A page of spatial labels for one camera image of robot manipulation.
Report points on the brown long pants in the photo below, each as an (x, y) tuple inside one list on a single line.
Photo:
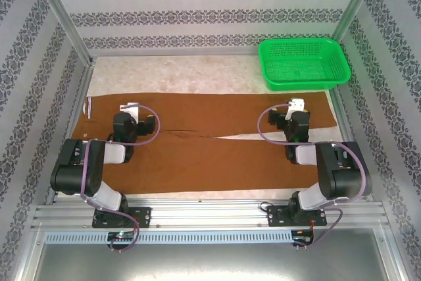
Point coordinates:
[(197, 162)]

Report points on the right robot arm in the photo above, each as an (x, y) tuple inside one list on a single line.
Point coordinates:
[(345, 175)]

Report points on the green plastic basket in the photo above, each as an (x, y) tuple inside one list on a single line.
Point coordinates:
[(273, 84)]

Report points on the small circuit board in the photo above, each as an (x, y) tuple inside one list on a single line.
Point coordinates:
[(301, 236), (121, 235)]

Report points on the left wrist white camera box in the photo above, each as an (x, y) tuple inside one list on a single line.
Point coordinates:
[(131, 108)]

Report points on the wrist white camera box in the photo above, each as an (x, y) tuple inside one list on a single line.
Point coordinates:
[(296, 105), (131, 108)]

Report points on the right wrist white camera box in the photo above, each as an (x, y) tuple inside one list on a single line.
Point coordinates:
[(296, 105)]

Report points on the aluminium side rail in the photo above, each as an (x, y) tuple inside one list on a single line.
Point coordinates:
[(342, 116), (72, 119)]

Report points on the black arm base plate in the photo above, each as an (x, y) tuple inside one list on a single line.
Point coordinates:
[(143, 216), (274, 216)]

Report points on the aluminium rear rail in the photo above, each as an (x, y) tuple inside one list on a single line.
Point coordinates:
[(204, 51)]

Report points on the aluminium mounting rail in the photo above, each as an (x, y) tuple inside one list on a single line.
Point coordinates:
[(204, 215)]

